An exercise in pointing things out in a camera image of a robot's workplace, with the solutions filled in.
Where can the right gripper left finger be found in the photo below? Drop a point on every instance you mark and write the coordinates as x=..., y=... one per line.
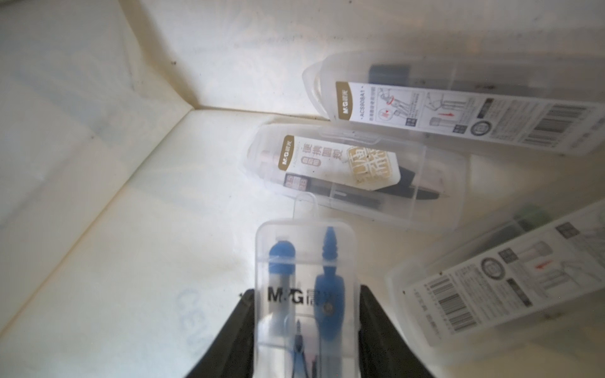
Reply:
x=231, y=354

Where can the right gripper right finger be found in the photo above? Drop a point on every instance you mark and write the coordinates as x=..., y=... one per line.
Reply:
x=382, y=350

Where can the clear case blue compass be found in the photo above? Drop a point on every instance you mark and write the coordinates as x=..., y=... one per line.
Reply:
x=306, y=296

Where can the cream canvas tote bag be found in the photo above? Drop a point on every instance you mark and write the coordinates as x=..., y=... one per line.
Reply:
x=127, y=220

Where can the clear case green compass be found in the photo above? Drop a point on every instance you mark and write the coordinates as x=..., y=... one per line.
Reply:
x=385, y=178

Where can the clear case barcode label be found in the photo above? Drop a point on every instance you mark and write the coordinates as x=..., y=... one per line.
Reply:
x=535, y=102

